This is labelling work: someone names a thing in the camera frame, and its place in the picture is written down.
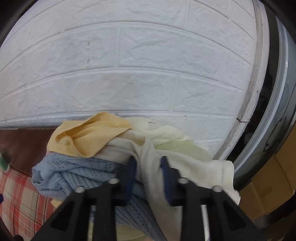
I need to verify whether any white yellow pink-collar shirt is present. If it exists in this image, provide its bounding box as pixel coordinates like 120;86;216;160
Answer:
47;112;240;240

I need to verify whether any red plaid bed sheet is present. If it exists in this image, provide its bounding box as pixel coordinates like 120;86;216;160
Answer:
0;168;54;240

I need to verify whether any light blue knit sweater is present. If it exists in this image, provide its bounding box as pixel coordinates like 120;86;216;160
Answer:
32;153;166;240

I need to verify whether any cardboard box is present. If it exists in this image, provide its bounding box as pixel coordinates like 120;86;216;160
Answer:
238;136;296;220

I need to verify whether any dark brown wooden headboard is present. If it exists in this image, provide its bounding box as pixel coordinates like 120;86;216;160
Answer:
1;128;55;176

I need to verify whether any pale green cream garment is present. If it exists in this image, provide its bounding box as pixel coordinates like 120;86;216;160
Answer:
126;116;213;161

